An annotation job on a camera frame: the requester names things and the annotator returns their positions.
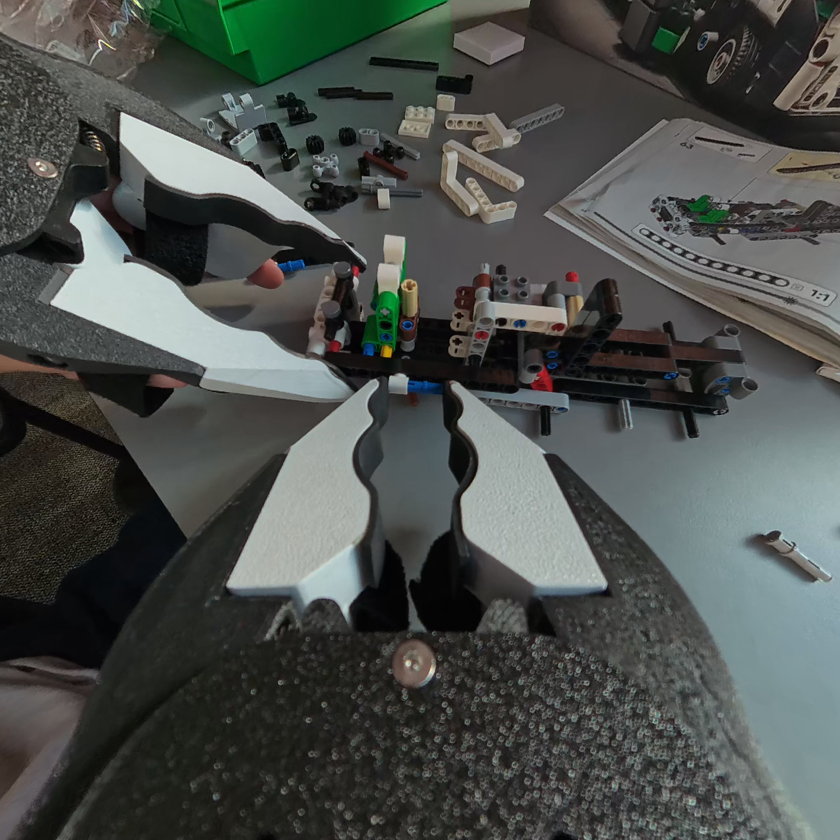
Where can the lego box with truck picture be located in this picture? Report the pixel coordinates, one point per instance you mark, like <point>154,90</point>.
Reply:
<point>722,52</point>

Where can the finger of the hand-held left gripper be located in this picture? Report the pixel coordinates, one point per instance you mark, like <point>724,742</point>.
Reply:
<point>216,164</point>
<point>197,341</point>

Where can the green cardboard box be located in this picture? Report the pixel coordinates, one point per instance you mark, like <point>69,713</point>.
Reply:
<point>295,33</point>

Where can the clear plastic bag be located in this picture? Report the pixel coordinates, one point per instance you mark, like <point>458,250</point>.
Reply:
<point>65,26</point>

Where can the scattered loose lego pieces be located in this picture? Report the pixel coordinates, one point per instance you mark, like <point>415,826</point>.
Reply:
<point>420,121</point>

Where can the small white square box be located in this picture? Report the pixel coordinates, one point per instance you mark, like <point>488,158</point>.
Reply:
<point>489,40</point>

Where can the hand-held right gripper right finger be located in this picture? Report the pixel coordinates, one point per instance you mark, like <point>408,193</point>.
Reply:
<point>525,525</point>

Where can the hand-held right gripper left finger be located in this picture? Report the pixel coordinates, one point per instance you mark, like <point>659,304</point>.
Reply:
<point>308,525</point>

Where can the lego truck chassis assembly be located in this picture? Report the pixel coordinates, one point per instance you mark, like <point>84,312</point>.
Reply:
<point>590,348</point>

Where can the open lego instruction booklet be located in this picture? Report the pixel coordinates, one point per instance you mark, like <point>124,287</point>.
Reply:
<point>722,262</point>

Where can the person's pale clothing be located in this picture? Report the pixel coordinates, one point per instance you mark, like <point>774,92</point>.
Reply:
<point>29,735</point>

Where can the blue pin with white bush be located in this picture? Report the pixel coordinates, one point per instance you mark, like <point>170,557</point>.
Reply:
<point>398,383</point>

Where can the person's dark trousers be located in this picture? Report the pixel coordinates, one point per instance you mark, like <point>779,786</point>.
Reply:
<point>72,577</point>

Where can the small silver metal pin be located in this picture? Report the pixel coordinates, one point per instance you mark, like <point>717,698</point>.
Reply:
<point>804,561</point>

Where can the person's left hand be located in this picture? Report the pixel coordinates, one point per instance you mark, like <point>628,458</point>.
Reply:
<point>266,274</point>

